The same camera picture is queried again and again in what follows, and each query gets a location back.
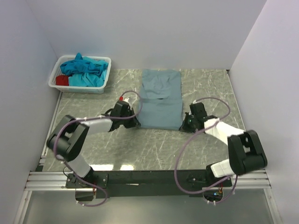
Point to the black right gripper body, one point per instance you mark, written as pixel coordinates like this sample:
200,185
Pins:
188,125

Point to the red garment in basket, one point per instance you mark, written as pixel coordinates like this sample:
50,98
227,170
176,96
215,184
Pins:
62,80

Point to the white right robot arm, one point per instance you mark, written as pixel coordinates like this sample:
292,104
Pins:
245,151

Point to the white plastic laundry basket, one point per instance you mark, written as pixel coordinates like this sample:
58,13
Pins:
74,89

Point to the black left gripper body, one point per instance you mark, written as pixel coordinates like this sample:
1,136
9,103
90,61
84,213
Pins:
129,122

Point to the bright blue t shirt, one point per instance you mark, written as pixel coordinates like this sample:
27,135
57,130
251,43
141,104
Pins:
82,65

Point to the grey-blue t shirt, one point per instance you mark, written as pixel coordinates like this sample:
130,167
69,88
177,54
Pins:
162,103

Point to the black base crossbar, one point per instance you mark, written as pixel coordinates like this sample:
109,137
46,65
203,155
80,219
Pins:
151,183

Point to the light blue t shirt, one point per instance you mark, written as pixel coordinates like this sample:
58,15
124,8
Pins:
86,80

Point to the aluminium rail frame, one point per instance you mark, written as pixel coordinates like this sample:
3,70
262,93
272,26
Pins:
53,181

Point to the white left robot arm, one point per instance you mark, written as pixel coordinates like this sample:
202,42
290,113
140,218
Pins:
67,139

